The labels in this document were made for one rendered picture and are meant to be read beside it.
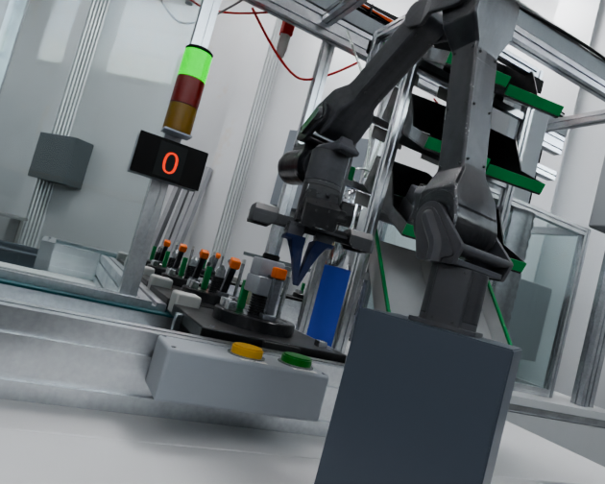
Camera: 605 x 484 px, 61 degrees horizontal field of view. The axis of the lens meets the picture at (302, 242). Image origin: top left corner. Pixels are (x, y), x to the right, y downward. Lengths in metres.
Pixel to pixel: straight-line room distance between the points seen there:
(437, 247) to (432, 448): 0.18
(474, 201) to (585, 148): 4.31
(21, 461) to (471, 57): 0.59
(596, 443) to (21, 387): 2.14
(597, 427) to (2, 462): 2.17
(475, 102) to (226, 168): 4.98
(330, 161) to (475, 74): 0.25
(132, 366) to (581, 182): 4.36
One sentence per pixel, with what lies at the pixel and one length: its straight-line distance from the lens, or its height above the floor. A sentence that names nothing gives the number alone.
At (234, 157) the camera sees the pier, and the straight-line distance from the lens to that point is 5.49.
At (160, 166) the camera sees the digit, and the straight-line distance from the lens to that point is 0.92.
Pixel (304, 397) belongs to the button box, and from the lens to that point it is 0.67.
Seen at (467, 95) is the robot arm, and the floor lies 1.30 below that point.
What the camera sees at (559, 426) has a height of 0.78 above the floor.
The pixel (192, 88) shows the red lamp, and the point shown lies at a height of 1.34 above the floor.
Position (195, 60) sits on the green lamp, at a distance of 0.97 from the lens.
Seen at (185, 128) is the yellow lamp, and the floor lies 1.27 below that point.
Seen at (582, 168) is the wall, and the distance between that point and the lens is 4.80.
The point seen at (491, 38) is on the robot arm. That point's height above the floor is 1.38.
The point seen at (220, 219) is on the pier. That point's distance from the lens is 5.39.
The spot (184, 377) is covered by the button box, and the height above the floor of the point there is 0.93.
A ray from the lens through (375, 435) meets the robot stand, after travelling 0.50.
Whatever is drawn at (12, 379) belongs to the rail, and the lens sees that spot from 0.67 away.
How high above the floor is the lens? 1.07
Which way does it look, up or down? 4 degrees up
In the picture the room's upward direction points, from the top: 15 degrees clockwise
